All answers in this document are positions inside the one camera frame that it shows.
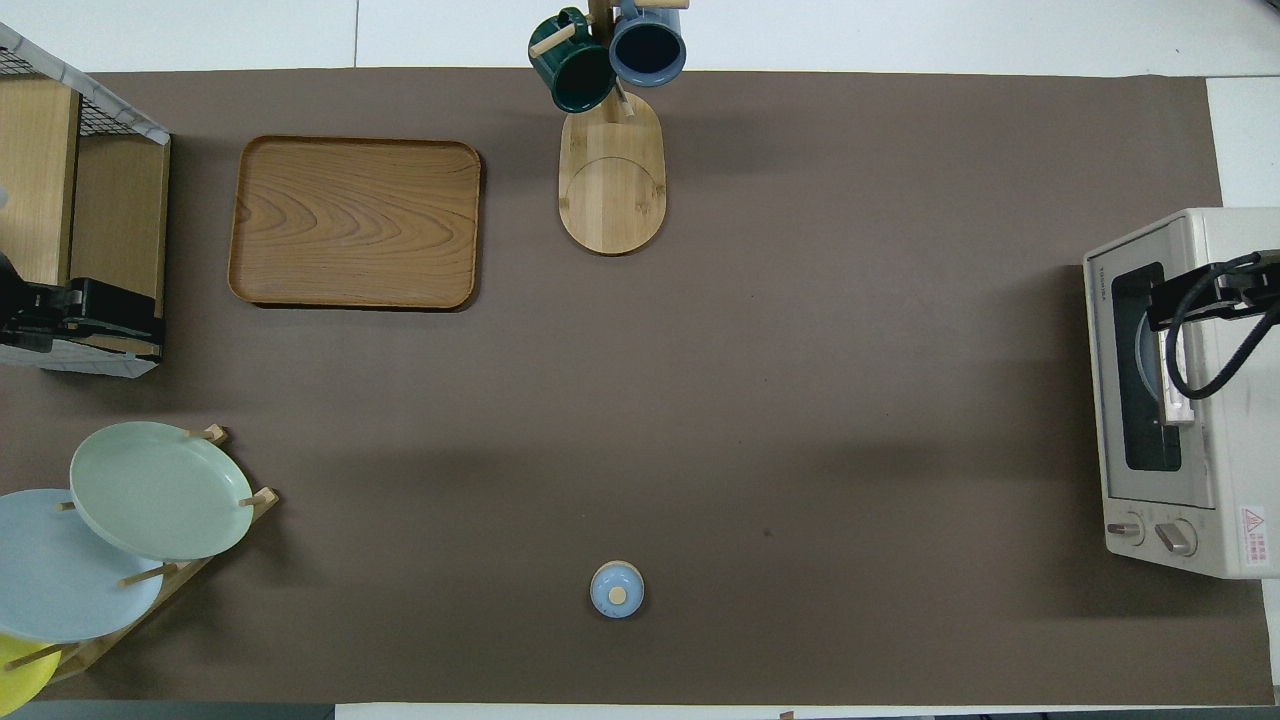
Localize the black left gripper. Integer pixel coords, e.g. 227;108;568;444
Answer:
0;252;167;351

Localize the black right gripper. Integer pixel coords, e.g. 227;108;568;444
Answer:
1145;260;1280;332

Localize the white toaster oven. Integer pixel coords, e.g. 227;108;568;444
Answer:
1083;207;1280;581

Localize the wooden two-step shelf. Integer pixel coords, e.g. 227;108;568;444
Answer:
0;78;171;358

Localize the pale green plate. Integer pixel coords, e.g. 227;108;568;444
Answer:
70;421;255;562

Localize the white grey checked cloth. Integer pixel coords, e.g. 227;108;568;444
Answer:
0;22;171;147

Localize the wooden plate rack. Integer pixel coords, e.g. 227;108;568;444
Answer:
0;425;279;683

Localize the wooden serving tray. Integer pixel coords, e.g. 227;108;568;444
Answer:
228;136;483;311

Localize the light blue racked plate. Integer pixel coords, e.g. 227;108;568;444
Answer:
0;488;166;643

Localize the yellow plate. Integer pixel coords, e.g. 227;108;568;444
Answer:
0;632;63;717

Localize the wooden mug tree stand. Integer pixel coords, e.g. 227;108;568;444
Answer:
530;0;691;255

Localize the brown table mat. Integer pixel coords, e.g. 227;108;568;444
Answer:
0;68;1276;706

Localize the dark green mug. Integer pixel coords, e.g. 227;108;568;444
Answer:
528;8;618;114

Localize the blue mug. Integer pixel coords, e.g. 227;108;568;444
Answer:
609;5;688;88

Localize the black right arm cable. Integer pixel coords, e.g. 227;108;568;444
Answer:
1165;252;1280;401

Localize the black wire basket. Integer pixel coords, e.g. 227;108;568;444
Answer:
0;45;136;138

